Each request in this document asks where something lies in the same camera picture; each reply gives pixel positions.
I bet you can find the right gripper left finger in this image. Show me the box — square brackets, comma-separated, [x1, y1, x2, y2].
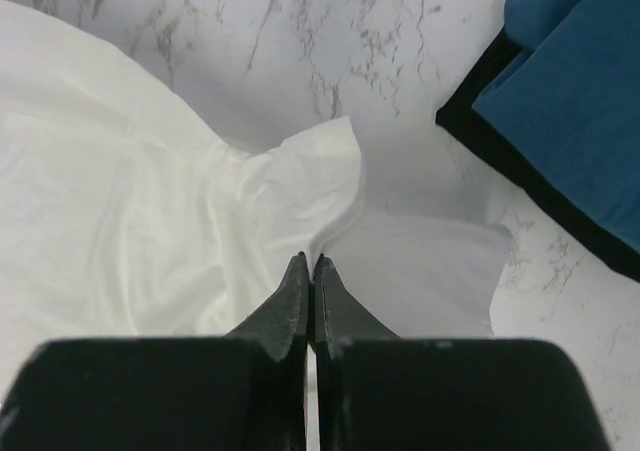
[1, 255, 309, 450]

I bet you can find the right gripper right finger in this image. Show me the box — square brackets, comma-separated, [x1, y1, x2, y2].
[312, 257, 609, 450]

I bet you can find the white t shirt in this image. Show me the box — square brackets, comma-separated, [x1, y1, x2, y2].
[1, 1, 511, 410]

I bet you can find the folded black t shirt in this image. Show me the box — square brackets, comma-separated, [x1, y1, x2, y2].
[435, 31, 639, 281]

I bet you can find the folded teal t shirt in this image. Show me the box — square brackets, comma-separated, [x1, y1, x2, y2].
[473, 0, 639, 248]

